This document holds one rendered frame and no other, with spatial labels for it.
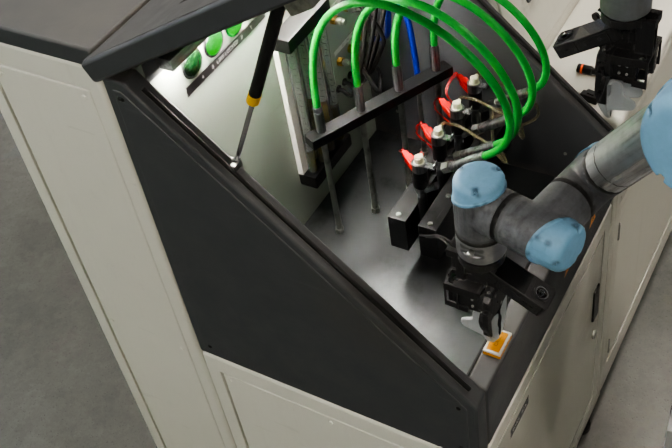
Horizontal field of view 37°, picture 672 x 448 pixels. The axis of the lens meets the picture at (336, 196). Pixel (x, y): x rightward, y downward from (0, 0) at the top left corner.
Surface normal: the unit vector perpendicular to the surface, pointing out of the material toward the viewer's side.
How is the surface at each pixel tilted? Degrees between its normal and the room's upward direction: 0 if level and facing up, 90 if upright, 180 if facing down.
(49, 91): 90
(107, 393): 0
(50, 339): 0
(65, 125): 90
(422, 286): 0
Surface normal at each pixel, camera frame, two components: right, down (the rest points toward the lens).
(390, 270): -0.13, -0.71
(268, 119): 0.86, 0.26
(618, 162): -0.73, 0.51
